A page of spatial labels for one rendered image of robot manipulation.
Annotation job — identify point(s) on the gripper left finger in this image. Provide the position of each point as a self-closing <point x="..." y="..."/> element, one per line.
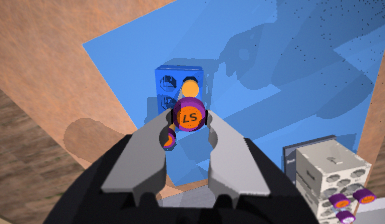
<point x="134" y="165"/>

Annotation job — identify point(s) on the centrifuge tube with purple cap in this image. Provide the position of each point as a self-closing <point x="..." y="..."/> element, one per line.
<point x="343" y="215"/>

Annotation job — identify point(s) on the white bucket adapter with holes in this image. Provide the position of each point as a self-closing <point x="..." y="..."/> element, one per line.
<point x="331" y="220"/>
<point x="320" y="205"/>
<point x="315" y="163"/>

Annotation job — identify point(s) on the blue mat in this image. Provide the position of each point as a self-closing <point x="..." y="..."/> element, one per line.
<point x="280" y="72"/>

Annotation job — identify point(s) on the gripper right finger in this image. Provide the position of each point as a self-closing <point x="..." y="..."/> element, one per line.
<point x="239" y="168"/>

